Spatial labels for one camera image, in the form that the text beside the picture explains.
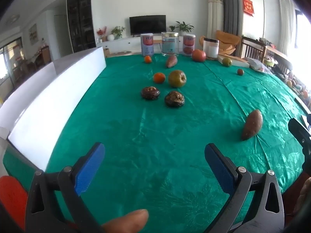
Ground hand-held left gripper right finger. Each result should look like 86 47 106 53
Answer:
204 143 285 233

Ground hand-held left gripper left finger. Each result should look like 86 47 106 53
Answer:
25 142 106 233

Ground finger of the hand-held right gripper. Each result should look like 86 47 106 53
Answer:
288 118 311 175

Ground green apple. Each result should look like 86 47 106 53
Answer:
168 70 187 88

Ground person's right hand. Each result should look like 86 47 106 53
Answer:
293 177 311 215

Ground person's left hand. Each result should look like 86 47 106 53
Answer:
101 209 149 233

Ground large sweet potato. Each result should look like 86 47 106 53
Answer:
241 109 263 141

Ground green tablecloth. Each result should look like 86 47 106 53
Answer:
2 52 311 233

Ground dark brown mushroom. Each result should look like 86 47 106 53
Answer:
164 91 185 108
141 86 161 100

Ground white plastic bag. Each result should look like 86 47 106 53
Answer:
248 58 272 75

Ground red stool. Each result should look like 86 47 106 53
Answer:
0 176 28 232

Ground white foam board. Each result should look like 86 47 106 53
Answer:
0 47 107 173

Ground flat white box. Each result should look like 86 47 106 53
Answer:
217 54 250 69

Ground wooden chair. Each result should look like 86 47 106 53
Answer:
240 36 293 71

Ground white curtain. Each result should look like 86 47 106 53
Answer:
278 0 297 57

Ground red tomato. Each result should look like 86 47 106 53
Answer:
192 49 207 62

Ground small sweet potato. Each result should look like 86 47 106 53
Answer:
165 55 178 69

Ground clear container with black lid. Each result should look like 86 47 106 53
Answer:
203 38 219 59

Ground brown woven basket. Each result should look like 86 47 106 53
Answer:
200 30 241 55

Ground red label tin can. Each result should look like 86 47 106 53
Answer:
183 34 196 57
141 33 154 56

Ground white television cabinet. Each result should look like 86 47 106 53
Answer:
96 35 207 54

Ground glass jar with gold lid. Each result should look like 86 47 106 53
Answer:
161 32 179 57

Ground red flower plant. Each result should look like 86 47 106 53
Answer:
97 26 108 42

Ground green plant in white vase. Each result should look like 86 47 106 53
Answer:
107 26 126 41

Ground large green potted plant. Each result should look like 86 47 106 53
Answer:
175 21 195 34

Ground grey curtain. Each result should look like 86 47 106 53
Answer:
216 0 244 38

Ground covered standing air conditioner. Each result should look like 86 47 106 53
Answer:
207 0 224 39

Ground black display cabinet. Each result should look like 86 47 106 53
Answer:
67 0 97 53

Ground black television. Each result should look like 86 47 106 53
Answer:
129 15 167 36

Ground red wall hanging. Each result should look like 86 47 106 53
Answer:
242 0 255 17

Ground framed wall picture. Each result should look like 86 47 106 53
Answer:
29 24 38 45

